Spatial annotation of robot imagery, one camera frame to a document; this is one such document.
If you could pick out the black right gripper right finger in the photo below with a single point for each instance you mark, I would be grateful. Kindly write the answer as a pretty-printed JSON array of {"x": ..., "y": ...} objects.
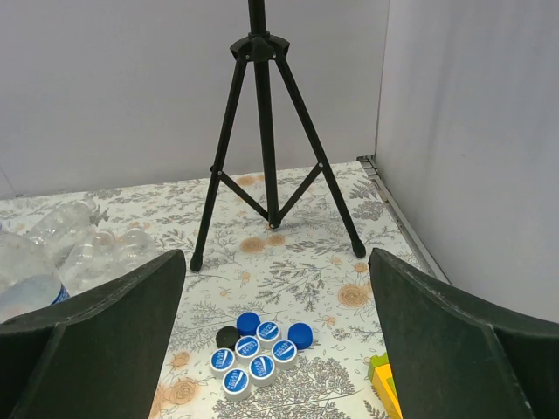
[{"x": 454, "y": 355}]

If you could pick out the Pocari Sweat plastic bottle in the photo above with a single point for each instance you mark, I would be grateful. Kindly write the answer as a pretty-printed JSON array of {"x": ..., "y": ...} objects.
[{"x": 29, "y": 280}]

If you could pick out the black music stand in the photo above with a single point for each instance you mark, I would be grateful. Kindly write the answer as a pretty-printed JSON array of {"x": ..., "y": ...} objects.
[{"x": 260, "y": 48}]

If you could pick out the plain blue bottle cap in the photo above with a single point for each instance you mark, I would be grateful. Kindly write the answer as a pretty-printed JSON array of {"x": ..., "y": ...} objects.
[
  {"x": 248, "y": 323},
  {"x": 301, "y": 335}
]

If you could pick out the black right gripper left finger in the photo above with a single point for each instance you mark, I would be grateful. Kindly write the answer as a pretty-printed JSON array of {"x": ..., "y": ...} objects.
[{"x": 95, "y": 355}]

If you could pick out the Pocari Sweat cap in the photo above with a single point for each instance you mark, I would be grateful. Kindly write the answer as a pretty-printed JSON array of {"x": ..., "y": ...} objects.
[
  {"x": 268, "y": 333},
  {"x": 221, "y": 361},
  {"x": 236, "y": 384},
  {"x": 247, "y": 347},
  {"x": 284, "y": 354},
  {"x": 262, "y": 371}
]

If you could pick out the crushed clear plastic bottle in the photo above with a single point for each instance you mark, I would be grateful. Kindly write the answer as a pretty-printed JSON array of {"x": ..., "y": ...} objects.
[{"x": 57, "y": 232}]

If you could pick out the black bottle cap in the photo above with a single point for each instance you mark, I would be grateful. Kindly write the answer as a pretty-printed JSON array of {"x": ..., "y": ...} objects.
[{"x": 227, "y": 337}]

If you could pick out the yellow green toy blocks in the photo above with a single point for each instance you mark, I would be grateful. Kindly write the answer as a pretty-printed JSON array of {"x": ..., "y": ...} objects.
[{"x": 381, "y": 378}]

